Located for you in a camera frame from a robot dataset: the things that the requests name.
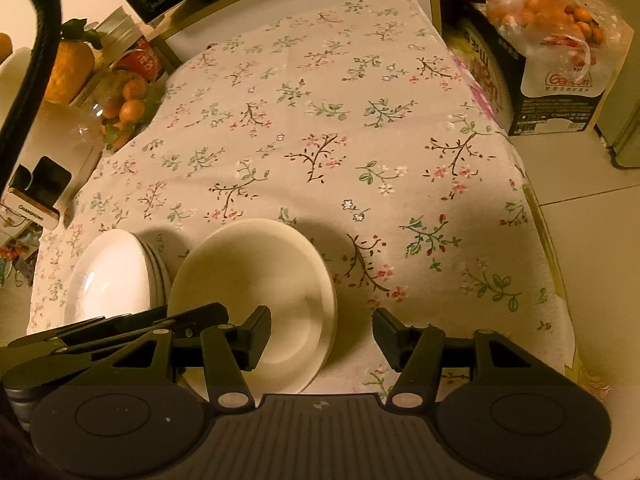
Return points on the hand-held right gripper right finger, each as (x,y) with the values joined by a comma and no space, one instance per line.
(387,332)

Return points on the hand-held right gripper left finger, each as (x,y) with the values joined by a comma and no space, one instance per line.
(261,332)

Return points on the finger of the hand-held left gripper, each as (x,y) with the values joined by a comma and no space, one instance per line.
(115,324)
(200,317)

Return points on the white plate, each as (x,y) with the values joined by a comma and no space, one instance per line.
(110,275)
(154,265)

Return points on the white bowl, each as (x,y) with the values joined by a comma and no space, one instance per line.
(327,345)

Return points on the cream bowl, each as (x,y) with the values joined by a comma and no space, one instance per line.
(240,270)
(320,367)

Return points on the white air fryer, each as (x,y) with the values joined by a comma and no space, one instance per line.
(65,130)

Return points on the floral tablecloth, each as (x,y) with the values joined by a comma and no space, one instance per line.
(350,135)

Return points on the glass jar of small oranges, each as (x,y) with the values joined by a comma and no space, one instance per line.
(130,105)

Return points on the leafy large orange citrus fruit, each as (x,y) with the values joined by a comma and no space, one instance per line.
(70,70)

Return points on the black carton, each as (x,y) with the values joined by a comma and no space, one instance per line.
(550,105)

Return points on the stack of white cups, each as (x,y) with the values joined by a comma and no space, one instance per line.
(117,25)

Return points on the plastic bag of oranges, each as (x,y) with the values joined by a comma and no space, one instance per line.
(550,15)

